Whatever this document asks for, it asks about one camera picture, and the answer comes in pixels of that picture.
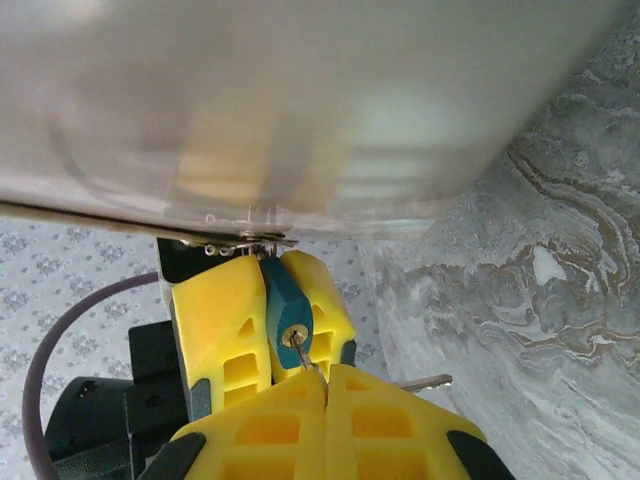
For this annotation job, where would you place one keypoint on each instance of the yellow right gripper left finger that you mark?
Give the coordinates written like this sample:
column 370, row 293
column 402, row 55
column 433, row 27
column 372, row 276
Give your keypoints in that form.
column 280, row 430

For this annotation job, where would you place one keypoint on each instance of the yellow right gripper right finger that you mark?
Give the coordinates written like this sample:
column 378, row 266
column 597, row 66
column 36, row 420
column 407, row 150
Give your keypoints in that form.
column 395, row 430

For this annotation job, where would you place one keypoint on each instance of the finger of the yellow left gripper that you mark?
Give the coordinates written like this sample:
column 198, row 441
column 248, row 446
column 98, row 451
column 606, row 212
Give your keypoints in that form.
column 220, row 310
column 327, row 310

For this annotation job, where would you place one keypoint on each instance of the blue padlock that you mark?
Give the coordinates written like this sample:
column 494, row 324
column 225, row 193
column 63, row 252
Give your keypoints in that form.
column 285, row 310

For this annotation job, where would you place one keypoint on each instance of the silver key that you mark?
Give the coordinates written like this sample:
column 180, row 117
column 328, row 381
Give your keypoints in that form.
column 301, row 352
column 430, row 384

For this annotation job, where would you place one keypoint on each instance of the translucent white plastic box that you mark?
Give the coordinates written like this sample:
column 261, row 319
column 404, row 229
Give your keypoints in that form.
column 280, row 100

